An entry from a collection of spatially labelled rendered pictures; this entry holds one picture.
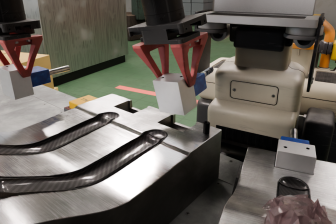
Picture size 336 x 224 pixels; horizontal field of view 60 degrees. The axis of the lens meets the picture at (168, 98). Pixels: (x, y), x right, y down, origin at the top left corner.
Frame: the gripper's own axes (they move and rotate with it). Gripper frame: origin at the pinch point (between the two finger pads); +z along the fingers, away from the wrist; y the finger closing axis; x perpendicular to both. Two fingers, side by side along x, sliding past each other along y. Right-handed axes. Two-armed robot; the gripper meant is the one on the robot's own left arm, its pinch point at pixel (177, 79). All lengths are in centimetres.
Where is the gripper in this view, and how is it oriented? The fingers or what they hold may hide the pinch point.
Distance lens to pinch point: 45.5
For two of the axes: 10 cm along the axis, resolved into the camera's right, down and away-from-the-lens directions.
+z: 1.9, 9.1, 3.7
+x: 6.1, -4.0, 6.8
